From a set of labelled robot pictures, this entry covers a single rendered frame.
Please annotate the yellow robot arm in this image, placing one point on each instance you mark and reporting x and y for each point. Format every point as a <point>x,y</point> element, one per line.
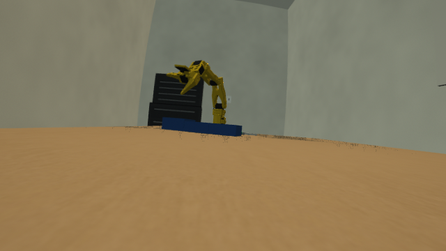
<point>204,70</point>

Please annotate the blue bin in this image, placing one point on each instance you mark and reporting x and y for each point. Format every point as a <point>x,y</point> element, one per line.
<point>189,125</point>

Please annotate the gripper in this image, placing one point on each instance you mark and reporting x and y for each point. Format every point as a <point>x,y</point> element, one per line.
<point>185,76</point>

